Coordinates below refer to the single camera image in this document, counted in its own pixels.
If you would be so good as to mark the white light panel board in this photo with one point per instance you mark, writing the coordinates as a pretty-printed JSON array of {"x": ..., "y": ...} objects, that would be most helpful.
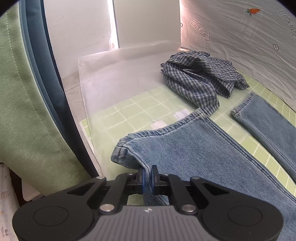
[{"x": 142, "y": 22}]

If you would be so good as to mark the blue denim jeans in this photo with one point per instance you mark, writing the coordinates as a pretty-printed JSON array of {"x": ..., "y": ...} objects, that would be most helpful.
[{"x": 197, "y": 146}]

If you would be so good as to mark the dark blue chair edge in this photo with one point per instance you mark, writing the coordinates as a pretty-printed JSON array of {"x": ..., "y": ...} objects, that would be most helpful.
[{"x": 42, "y": 61}]

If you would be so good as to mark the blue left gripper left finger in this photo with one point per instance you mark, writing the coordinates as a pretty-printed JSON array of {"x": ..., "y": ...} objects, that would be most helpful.
[{"x": 136, "y": 182}]

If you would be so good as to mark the translucent plastic storage bag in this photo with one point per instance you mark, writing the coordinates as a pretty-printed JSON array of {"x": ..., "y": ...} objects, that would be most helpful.
[{"x": 110, "y": 77}]

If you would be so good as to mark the grey printed backdrop cloth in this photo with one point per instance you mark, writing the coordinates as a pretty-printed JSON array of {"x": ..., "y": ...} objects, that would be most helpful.
[{"x": 258, "y": 37}]

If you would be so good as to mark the green fabric chair cover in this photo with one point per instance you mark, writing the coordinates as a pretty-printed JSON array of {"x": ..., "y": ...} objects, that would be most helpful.
[{"x": 31, "y": 144}]

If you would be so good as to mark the blue plaid shirt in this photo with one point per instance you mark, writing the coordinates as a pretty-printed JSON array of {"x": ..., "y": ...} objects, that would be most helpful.
[{"x": 199, "y": 78}]

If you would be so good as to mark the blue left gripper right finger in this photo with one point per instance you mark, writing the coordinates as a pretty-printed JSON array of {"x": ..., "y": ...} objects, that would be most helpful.
[{"x": 160, "y": 182}]

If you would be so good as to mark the green grid cutting mat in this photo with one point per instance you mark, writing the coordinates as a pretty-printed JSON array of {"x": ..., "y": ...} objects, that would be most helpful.
[{"x": 104, "y": 128}]

